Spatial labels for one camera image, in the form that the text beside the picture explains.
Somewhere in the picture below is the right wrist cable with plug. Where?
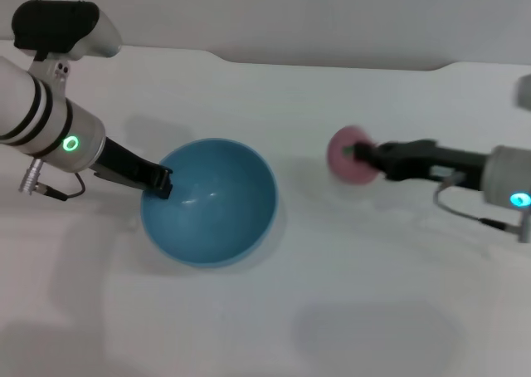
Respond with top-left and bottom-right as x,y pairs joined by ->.
432,172 -> 531,243

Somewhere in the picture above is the blue bowl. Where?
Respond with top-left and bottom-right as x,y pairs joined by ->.
139,138 -> 279,270

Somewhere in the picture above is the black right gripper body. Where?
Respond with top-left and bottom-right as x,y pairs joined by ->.
374,139 -> 491,191

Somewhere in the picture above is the left wrist cable with plug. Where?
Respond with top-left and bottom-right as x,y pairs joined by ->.
17,158 -> 86,203

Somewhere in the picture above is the wrist cable with plug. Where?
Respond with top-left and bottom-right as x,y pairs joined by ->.
17,158 -> 86,203
432,172 -> 531,243

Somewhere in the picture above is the pink toy peach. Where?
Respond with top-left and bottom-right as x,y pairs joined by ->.
326,125 -> 381,185

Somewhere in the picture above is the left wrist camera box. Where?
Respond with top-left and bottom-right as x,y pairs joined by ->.
11,0 -> 124,63

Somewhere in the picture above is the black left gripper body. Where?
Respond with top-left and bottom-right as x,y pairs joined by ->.
88,137 -> 166,194

